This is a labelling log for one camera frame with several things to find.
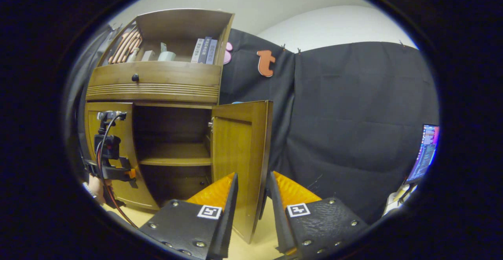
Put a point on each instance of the wooden double-door shoe cabinet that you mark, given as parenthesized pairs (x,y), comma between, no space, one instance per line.
(177,24)

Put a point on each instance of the wooden shoe cabinet door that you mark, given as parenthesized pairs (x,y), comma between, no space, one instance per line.
(127,128)
(235,153)

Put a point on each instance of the wooden inner shelf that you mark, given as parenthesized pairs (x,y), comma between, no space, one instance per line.
(177,153)

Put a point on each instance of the dark blue book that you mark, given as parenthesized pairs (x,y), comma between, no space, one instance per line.
(204,50)

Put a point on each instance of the small white box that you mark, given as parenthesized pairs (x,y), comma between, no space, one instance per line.
(147,56)

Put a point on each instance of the white book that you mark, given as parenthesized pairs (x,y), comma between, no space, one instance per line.
(197,51)

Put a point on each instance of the black backdrop cloth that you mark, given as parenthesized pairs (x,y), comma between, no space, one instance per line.
(353,114)

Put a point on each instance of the white mug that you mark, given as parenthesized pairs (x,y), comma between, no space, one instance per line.
(167,56)

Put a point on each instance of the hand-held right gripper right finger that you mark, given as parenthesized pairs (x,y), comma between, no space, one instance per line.
(277,220)

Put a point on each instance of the computer monitor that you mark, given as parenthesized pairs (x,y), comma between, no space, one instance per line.
(426,150)

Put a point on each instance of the pale utensil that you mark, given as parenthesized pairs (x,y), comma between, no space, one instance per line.
(163,47)

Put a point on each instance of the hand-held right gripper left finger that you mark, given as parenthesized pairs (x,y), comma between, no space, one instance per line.
(228,216)

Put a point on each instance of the white object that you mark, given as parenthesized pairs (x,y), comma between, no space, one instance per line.
(397,201)

